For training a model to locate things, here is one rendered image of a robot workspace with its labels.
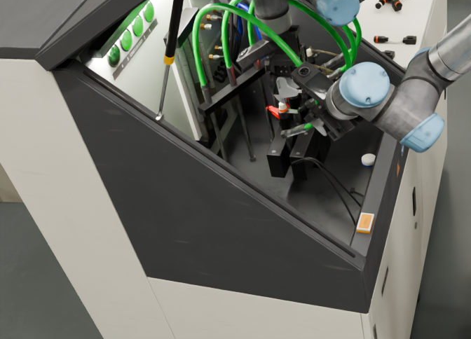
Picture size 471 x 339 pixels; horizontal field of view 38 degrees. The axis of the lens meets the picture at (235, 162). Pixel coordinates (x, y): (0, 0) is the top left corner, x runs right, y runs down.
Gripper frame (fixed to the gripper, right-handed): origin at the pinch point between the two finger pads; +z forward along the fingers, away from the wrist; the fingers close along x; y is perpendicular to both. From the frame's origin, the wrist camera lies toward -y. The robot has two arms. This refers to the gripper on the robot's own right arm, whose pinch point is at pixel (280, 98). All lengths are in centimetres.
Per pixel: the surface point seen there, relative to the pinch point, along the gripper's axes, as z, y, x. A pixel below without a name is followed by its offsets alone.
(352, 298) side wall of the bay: 28, 23, -35
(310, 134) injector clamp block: 14.6, 4.3, 4.2
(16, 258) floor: 112, -151, 17
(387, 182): 19.1, 26.0, -6.3
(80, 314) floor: 113, -103, -5
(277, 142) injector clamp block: 14.6, -3.3, 0.1
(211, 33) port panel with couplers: -2.8, -27.6, 24.3
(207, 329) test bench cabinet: 53, -19, -35
